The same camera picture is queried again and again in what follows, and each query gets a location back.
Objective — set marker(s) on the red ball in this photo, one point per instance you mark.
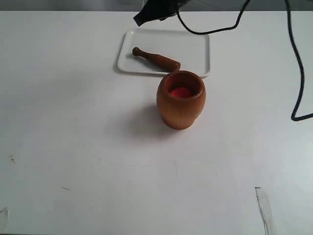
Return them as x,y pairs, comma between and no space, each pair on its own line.
181,92

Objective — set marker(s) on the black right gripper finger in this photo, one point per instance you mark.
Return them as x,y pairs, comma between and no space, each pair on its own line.
158,10

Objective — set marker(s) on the brown wooden mortar cup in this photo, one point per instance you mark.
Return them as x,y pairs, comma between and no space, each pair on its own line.
176,112

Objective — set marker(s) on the wooden pestle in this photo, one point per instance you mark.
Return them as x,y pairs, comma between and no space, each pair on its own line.
160,61

